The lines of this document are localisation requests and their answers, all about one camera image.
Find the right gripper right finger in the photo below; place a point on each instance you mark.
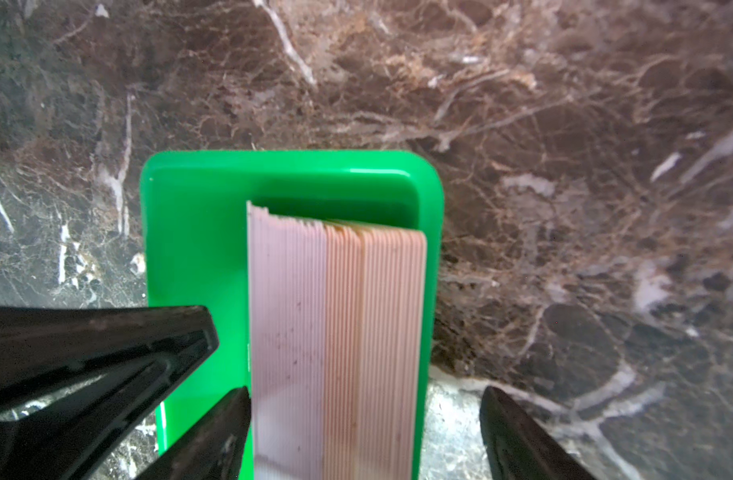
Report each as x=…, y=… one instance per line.
x=517, y=447

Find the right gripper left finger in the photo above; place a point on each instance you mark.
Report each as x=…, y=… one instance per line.
x=213, y=447

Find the green plastic card tray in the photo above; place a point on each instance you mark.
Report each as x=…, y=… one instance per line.
x=196, y=242

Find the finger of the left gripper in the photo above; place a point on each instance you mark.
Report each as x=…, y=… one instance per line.
x=75, y=382

